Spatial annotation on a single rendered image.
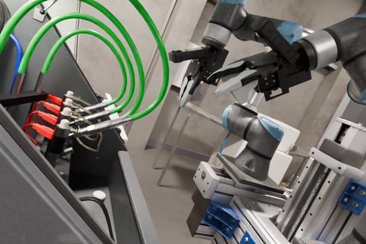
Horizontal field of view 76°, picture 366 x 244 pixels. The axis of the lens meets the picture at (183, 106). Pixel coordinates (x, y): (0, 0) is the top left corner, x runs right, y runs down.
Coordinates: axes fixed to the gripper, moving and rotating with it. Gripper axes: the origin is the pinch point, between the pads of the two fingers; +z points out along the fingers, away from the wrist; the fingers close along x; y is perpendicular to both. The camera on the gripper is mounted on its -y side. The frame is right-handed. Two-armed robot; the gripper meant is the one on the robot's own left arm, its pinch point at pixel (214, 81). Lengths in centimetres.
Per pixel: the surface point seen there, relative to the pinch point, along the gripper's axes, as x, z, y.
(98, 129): -1.4, 27.0, -0.3
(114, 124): -0.4, 23.8, 0.4
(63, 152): -3.8, 35.2, 0.6
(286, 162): 175, -68, 215
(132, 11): 298, 43, -13
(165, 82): 4.1, 10.0, -2.6
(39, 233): -34.6, 18.7, -8.8
